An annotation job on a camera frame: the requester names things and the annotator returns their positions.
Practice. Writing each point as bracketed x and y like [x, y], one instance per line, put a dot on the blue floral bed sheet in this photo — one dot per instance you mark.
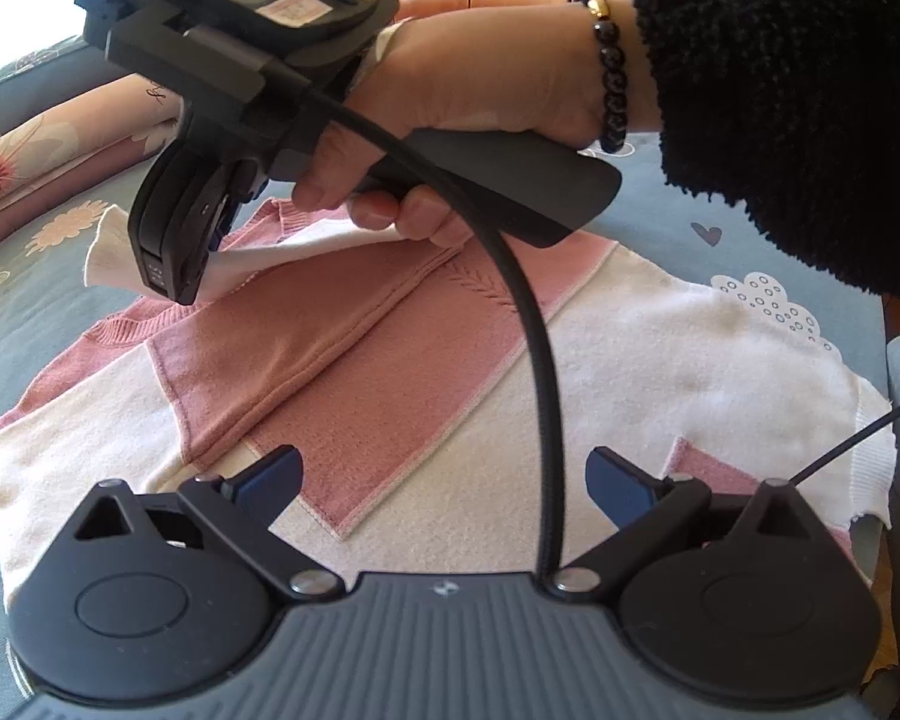
[43, 307]

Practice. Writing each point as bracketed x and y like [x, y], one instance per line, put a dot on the right black fuzzy sleeve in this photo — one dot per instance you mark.
[791, 109]

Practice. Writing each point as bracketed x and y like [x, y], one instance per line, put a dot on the pink floral folded quilt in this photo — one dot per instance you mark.
[76, 145]

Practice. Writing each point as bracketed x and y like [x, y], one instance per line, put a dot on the person right hand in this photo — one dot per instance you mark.
[516, 69]

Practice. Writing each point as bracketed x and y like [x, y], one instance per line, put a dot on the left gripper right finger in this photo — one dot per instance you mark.
[653, 518]

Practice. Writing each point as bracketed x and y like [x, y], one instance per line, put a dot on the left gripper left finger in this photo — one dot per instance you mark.
[236, 514]

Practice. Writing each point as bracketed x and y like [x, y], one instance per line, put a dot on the pink and white knit sweater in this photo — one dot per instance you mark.
[400, 372]

